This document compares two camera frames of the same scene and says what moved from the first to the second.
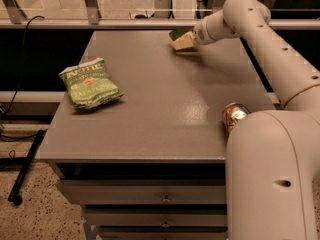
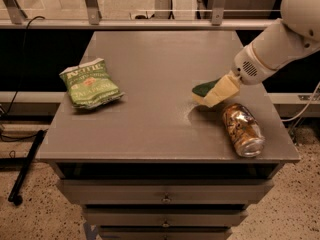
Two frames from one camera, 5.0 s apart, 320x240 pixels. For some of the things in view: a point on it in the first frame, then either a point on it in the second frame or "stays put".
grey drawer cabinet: x=151 y=165 stays put
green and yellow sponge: x=182 y=39 → x=200 y=91
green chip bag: x=90 y=84 stays put
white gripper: x=202 y=34 → x=246 y=67
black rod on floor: x=14 y=196 stays put
